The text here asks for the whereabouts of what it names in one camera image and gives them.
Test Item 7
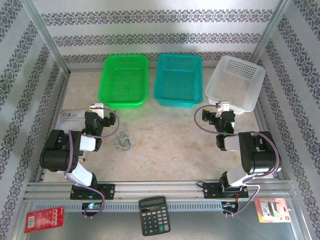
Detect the green plastic basket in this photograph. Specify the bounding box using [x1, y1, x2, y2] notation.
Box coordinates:
[98, 54, 150, 110]

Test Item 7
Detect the aluminium frame post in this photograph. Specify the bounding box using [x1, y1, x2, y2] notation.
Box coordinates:
[249, 0, 293, 68]
[23, 0, 72, 76]

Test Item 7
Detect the aluminium mounting rail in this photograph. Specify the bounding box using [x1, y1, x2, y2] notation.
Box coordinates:
[24, 179, 298, 201]

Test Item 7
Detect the book with pale cover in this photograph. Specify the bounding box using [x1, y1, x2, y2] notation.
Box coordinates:
[57, 108, 87, 131]

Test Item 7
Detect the aluminium right frame post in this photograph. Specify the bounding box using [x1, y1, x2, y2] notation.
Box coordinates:
[249, 0, 293, 68]

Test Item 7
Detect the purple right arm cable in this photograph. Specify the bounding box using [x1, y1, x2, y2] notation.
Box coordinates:
[194, 104, 280, 217]

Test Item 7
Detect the white plastic basket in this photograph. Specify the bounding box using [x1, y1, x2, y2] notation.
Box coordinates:
[204, 54, 267, 116]

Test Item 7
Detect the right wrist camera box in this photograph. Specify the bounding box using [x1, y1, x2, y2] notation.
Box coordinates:
[216, 100, 230, 113]

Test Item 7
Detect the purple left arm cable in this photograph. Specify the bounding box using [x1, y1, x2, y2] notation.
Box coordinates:
[65, 107, 121, 220]

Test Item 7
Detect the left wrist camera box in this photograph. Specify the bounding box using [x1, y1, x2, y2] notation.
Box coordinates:
[89, 102, 105, 118]

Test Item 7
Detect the red package with usb stick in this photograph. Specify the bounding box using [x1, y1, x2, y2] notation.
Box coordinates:
[254, 197, 292, 224]

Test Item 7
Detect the teal plastic basket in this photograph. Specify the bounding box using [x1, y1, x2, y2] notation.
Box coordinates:
[152, 53, 204, 109]

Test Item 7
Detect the right control circuit board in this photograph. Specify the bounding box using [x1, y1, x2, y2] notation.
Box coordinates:
[221, 200, 240, 213]

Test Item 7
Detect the red card package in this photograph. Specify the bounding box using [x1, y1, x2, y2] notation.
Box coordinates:
[24, 206, 65, 234]

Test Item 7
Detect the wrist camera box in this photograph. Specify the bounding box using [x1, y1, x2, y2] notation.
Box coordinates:
[89, 102, 105, 118]
[216, 100, 230, 113]

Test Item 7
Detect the grey slotted cable duct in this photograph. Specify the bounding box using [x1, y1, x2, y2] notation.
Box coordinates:
[32, 201, 226, 213]

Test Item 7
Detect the control circuit board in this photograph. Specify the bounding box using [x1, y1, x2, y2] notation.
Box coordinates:
[221, 200, 240, 213]
[81, 201, 104, 213]

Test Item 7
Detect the thin blue cable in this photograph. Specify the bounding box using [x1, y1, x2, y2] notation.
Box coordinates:
[113, 129, 137, 152]

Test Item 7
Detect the aluminium left frame post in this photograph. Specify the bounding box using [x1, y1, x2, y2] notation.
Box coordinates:
[23, 0, 72, 76]

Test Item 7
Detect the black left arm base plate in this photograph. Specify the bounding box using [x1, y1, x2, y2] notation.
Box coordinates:
[69, 183, 116, 201]

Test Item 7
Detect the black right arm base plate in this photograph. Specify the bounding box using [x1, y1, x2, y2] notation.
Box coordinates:
[202, 182, 250, 200]

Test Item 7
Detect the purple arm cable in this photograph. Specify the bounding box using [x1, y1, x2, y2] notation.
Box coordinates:
[65, 107, 121, 220]
[194, 104, 280, 217]

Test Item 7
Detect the left control circuit board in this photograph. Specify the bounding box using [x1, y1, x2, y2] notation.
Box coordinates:
[81, 201, 104, 213]

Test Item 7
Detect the black desk calculator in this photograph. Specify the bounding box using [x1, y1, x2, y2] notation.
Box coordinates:
[138, 196, 172, 237]

